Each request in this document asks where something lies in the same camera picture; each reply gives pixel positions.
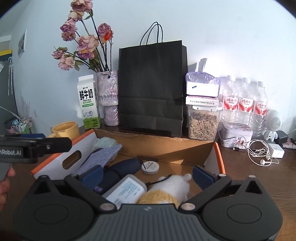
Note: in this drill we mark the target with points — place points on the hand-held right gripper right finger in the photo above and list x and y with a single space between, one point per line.
203 177

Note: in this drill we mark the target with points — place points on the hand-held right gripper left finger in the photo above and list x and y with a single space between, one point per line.
92 176

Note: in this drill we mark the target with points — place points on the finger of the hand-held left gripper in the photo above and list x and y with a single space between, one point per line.
53 145
25 136

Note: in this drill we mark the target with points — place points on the purple cloth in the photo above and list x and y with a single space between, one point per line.
101 155

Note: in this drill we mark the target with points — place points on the navy umbrella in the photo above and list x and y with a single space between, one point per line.
124 169

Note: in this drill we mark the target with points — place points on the translucent plastic jar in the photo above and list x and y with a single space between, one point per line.
124 190

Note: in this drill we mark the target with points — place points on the clear plastic bag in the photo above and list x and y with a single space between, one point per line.
104 141

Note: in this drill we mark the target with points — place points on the white round disc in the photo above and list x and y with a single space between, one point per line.
151 168

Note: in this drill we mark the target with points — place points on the red cardboard box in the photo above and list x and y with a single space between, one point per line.
150 144

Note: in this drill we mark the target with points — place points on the person's left hand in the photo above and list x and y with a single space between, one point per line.
4 192

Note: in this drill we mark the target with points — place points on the metal storage rack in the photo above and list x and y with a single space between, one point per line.
20 127

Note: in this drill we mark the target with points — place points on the yellow mug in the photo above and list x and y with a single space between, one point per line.
67 131

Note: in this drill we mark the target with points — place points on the white yellow plush toy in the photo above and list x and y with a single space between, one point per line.
171 185

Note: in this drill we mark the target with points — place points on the grey refrigerator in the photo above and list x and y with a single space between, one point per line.
5 97

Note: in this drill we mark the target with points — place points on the black usb plug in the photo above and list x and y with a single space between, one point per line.
237 148

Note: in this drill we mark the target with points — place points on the floral tin box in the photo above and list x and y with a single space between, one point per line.
233 137

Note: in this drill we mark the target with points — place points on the clear jar of seeds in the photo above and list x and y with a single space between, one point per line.
202 126

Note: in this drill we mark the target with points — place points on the white green milk carton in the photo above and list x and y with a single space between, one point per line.
87 102

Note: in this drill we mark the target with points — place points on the flat white box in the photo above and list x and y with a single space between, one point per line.
201 102

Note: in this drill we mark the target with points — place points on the purple glitter vase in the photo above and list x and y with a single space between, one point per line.
107 92

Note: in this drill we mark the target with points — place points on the white charger block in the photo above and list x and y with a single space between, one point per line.
276 150

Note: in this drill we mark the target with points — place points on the yellow box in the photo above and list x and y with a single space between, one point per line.
4 52

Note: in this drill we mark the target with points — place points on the black power adapter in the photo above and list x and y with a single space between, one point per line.
282 137

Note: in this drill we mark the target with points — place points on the white robot-shaped speaker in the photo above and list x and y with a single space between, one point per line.
274 120

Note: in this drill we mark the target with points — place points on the tissue pack in purple plastic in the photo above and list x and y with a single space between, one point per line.
201 86

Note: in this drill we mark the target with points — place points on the black paper bag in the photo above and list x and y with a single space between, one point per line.
152 88

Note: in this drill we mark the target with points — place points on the dried rose bouquet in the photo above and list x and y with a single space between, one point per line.
86 44

